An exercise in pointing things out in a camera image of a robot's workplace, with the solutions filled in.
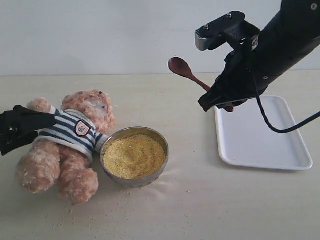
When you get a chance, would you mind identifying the white plastic tray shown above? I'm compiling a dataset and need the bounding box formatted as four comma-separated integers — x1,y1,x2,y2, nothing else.
214,99,313,171

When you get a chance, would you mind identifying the beige teddy bear striped shirt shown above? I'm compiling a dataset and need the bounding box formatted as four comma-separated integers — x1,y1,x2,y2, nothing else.
15,87,116,206

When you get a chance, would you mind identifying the yellow millet grain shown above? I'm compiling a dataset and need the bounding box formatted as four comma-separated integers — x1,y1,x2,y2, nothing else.
103,134,166,179

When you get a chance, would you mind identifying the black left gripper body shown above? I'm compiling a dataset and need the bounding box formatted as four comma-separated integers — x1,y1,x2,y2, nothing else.
0,109,20,150

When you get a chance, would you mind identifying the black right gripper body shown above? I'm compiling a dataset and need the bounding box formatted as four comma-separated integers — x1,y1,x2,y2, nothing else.
222,26,295,99

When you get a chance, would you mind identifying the dark red wooden spoon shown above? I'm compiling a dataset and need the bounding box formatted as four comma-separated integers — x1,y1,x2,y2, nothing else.
167,57,234,113

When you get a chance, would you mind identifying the black cable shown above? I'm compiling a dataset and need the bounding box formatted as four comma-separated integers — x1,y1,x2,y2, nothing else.
224,32,320,133

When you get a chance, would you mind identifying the steel bowl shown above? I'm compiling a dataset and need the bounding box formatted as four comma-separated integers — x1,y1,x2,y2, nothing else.
100,126,169,188

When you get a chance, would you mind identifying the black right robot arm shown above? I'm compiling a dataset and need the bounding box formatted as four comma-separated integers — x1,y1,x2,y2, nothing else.
195,0,320,111

